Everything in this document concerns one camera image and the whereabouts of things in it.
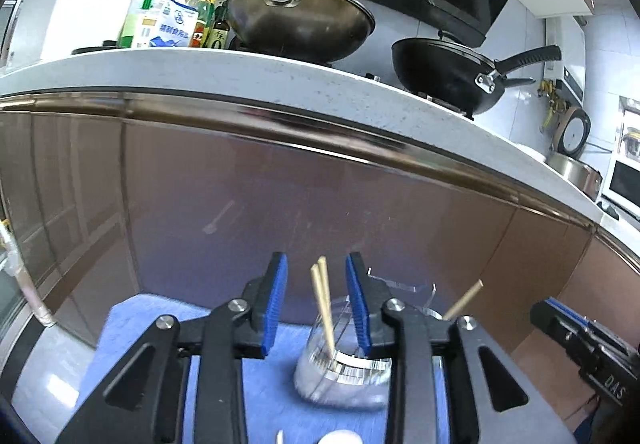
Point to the glass wok lid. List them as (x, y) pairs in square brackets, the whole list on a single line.
[(325, 4)]

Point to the white microwave oven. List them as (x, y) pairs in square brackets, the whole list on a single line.
[(622, 184)]

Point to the glass pan lid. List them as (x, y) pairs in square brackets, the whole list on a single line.
[(450, 47)]

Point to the clear glass jar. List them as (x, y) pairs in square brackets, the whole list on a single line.
[(330, 379)]

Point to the brown kitchen cabinet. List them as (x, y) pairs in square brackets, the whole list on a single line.
[(300, 194)]

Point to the black frying pan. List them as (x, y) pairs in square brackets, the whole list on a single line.
[(440, 79)]

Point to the black round lid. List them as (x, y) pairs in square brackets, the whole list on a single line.
[(95, 49)]

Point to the white water heater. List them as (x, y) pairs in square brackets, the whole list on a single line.
[(570, 74)]

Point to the dark sauce bottle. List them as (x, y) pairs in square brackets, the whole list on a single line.
[(220, 32)]

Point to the blue mat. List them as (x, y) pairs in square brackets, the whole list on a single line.
[(285, 389)]

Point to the white blue salt bag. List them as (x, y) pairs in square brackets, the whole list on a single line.
[(170, 24)]

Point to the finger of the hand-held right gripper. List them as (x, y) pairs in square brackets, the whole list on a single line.
[(555, 326), (570, 311)]

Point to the white plastic spork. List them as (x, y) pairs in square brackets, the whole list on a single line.
[(342, 439)]

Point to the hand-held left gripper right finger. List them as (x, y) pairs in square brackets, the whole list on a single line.
[(357, 304)]

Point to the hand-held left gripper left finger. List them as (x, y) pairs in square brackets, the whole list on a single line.
[(275, 304)]

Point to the large oil bottle purple cap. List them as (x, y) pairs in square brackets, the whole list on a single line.
[(145, 9)]

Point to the taped pipe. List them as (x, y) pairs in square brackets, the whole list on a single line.
[(27, 284)]

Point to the yellow gas pipe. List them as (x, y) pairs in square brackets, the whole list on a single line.
[(550, 99)]

